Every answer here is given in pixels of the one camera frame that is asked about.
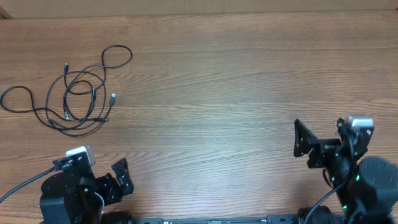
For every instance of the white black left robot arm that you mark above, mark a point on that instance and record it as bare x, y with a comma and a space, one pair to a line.
76, 196

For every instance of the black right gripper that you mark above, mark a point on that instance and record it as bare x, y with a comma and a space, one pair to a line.
323, 150

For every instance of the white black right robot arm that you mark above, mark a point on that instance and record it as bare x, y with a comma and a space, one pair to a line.
363, 189

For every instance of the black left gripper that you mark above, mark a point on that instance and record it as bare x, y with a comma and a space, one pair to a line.
114, 193

